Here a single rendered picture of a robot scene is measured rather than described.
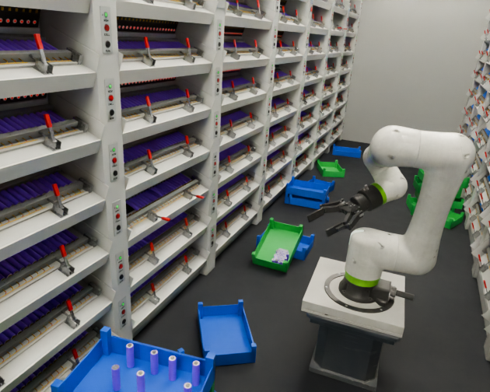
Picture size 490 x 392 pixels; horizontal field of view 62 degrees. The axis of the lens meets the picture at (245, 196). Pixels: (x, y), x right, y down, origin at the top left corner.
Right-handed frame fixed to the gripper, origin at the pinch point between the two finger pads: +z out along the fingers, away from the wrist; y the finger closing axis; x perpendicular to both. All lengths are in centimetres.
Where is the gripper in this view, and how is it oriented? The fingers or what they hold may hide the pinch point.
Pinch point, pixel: (319, 224)
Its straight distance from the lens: 159.3
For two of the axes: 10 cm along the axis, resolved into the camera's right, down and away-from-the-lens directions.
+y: 3.7, 3.4, -8.6
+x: 3.0, 8.4, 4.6
